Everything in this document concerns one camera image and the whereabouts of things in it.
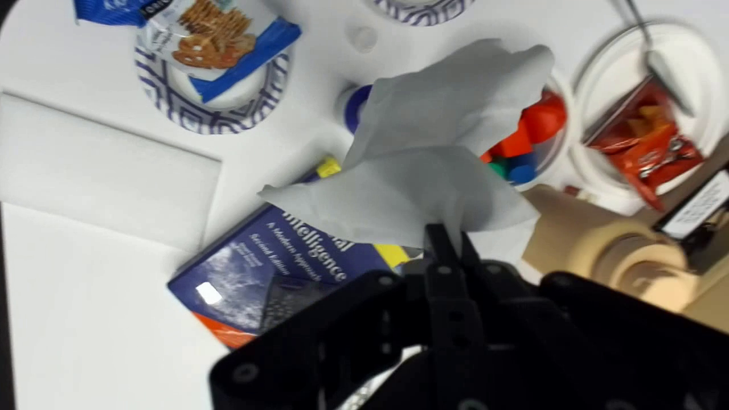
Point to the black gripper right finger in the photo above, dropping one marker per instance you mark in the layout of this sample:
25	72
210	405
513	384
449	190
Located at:
578	342

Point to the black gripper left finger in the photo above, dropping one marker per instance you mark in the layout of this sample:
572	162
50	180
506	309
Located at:
342	342

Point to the white tissue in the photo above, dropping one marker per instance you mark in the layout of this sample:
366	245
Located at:
426	151

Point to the tan water bottle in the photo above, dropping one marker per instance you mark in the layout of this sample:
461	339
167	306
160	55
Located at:
616	252

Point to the blue hardcover textbook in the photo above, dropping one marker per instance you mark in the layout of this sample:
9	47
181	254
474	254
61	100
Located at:
258	274

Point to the cardboard box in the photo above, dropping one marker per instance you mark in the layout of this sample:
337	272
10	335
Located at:
710	298

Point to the blue block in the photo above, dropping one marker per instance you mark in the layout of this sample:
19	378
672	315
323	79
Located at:
526	174

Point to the white bowl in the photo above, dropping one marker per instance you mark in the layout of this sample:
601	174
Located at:
567	162

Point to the green block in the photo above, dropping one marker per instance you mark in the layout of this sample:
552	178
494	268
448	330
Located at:
498	169

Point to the orange chip bag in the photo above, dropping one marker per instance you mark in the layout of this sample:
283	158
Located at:
645	149

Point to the red block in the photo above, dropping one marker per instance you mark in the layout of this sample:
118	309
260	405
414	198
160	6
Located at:
543	118

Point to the white paper plate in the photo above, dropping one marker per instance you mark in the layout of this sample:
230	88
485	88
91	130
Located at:
684	52

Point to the blue pretzel snack bag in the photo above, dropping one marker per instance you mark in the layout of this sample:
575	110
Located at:
212	36

